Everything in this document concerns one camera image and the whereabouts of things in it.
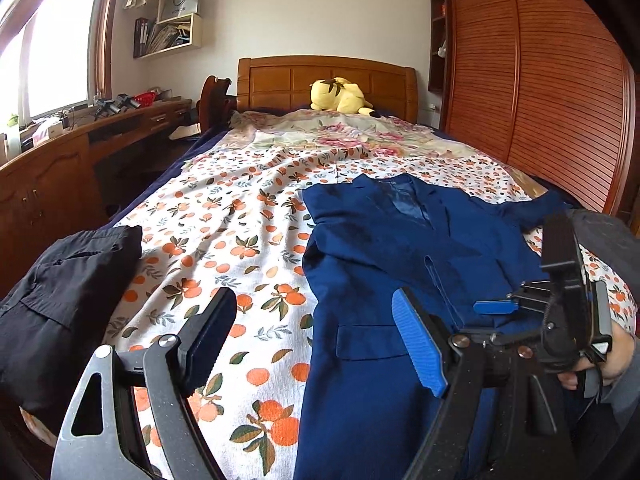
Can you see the wooden chair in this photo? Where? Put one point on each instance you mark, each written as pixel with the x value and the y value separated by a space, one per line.
pixel 212 97

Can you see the white paper sheet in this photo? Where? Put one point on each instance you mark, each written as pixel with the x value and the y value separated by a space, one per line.
pixel 185 133

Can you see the window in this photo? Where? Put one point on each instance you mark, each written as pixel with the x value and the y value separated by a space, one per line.
pixel 55 50

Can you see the wooden desk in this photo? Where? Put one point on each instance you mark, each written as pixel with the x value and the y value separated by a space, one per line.
pixel 50 175

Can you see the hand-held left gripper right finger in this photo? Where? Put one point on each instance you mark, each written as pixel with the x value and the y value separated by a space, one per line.
pixel 417 342

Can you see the red item on desk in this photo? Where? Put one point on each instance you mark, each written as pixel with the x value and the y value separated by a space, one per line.
pixel 146 98

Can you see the person's right hand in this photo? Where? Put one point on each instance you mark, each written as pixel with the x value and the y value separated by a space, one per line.
pixel 619 355

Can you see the wooden slatted wardrobe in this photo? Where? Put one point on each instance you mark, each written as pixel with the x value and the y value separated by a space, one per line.
pixel 540 85

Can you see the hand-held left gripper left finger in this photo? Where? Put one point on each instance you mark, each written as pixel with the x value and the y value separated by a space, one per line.
pixel 216 332

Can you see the tissue box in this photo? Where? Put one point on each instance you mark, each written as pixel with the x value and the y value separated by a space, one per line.
pixel 47 130

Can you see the yellow plush toy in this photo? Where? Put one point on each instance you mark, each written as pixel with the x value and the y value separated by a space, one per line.
pixel 340 96

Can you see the blue suit jacket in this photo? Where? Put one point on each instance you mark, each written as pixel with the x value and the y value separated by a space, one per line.
pixel 375 260

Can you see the pink floral blanket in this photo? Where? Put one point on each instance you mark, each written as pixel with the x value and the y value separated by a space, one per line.
pixel 320 132

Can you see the white wall shelf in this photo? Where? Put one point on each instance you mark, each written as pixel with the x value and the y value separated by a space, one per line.
pixel 195 30

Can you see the row of books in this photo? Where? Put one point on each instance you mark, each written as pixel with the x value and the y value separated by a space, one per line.
pixel 141 37

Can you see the folded black garment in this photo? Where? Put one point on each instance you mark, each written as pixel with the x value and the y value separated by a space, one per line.
pixel 60 300

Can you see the person's right forearm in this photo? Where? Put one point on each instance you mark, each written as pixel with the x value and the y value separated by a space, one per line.
pixel 625 390

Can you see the wooden bed headboard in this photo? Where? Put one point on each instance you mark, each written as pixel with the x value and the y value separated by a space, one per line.
pixel 280 80

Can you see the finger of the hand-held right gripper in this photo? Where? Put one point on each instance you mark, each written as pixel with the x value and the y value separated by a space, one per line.
pixel 495 306

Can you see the person's dark clothing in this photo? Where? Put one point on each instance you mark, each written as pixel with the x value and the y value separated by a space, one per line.
pixel 605 440

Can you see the orange fruit print bed sheet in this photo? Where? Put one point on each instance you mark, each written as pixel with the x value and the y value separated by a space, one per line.
pixel 225 220

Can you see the black desk tools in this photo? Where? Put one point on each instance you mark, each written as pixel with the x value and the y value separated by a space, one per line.
pixel 117 104

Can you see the white paper bag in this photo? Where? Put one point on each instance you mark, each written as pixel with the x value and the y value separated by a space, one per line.
pixel 177 6

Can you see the wooden niche shelf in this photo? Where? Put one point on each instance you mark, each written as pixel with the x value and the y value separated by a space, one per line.
pixel 436 72

